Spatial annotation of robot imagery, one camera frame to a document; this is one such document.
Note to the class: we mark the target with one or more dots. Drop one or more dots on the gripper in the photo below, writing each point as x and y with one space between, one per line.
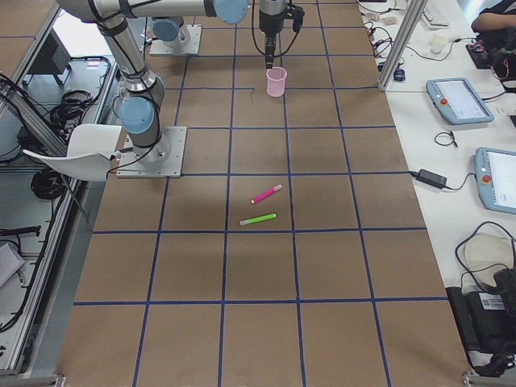
269 23

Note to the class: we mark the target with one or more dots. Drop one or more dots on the pink pen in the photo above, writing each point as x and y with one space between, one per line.
266 194

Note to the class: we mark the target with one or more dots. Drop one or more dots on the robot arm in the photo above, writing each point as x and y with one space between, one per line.
172 31
139 114

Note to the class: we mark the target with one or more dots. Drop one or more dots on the pink mesh cup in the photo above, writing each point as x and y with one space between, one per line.
276 78

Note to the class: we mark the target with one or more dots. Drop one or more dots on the white plastic cup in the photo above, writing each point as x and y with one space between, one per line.
438 43

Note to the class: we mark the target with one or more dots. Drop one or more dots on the green pen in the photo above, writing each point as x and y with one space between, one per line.
257 219

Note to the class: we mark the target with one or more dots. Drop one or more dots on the upper teach pendant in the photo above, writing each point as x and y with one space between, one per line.
457 101

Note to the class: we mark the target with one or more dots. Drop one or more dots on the teach pendant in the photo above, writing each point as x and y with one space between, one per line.
457 101
495 178

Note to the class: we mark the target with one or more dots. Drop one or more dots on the white plastic chair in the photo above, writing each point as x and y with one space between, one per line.
89 151

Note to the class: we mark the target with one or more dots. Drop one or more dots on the black power adapter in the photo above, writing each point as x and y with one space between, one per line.
432 179

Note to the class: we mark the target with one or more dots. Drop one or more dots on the person in black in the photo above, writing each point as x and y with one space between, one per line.
488 22

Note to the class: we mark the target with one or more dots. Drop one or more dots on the lower teach pendant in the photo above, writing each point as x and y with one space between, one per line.
495 178

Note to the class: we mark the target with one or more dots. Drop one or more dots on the white round disc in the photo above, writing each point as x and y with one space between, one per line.
486 255

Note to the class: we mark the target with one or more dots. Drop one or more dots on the black case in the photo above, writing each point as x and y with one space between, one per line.
486 324

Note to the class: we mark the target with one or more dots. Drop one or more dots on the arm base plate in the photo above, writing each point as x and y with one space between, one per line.
159 48
164 160

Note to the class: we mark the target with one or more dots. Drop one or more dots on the aluminium frame post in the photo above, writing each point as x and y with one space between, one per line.
411 18

